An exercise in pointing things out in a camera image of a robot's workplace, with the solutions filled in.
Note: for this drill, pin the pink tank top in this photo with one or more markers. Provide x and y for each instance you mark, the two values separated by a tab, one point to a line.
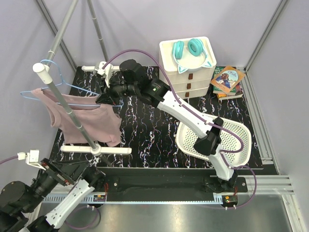
100	121

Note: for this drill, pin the top paperback book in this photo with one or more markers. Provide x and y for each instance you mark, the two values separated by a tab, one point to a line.
227	79

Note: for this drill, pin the blue wire hanger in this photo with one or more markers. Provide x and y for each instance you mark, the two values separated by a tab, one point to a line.
63	82

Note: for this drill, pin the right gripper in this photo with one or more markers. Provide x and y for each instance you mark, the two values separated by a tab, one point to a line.
108	97

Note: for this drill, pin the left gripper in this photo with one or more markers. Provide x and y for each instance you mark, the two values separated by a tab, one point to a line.
67	171

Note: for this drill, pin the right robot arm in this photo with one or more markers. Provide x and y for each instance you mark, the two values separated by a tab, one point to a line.
131	79

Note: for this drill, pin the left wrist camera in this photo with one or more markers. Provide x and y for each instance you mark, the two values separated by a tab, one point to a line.
31	158

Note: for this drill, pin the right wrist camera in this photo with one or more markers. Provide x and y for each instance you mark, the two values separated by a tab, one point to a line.
103	70

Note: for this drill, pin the white drawer unit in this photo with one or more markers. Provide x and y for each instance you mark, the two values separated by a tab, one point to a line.
189	84

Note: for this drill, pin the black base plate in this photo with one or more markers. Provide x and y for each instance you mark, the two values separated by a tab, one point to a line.
160	185

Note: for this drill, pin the silver clothes rack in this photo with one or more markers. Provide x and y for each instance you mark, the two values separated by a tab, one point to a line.
42	71

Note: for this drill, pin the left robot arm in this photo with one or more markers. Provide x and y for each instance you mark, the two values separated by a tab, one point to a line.
17	198

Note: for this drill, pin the black marble mat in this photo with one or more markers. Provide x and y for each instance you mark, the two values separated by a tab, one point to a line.
151	134

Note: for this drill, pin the teal cat-ear headphones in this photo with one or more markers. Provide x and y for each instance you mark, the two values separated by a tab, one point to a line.
191	55

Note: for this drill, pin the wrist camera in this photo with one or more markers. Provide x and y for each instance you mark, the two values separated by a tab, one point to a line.
31	158
103	70

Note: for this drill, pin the white perforated basket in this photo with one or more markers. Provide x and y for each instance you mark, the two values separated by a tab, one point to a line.
186	138

